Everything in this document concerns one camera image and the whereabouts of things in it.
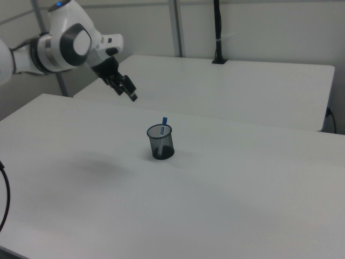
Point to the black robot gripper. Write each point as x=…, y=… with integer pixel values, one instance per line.
x=107, y=68

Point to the blue and white marker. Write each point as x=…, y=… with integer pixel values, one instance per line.
x=164, y=120

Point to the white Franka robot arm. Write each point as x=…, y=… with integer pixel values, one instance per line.
x=62, y=32

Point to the black mesh pen cup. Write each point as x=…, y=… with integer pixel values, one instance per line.
x=164, y=152

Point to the white side table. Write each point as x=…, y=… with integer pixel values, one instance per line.
x=229, y=91

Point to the black pole with white tie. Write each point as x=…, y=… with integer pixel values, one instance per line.
x=218, y=27

